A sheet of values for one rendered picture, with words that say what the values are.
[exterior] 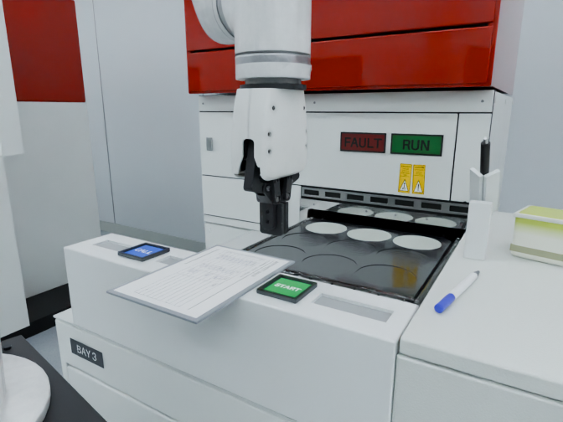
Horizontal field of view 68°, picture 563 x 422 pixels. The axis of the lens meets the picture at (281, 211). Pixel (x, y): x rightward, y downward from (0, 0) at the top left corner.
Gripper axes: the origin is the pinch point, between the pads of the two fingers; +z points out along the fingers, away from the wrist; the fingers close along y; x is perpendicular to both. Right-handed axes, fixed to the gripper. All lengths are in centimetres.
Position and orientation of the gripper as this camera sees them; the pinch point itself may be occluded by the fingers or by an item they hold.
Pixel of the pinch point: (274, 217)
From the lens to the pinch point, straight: 50.5
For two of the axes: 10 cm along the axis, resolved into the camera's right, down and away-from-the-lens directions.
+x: 8.5, 1.2, -5.0
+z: 0.0, 9.7, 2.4
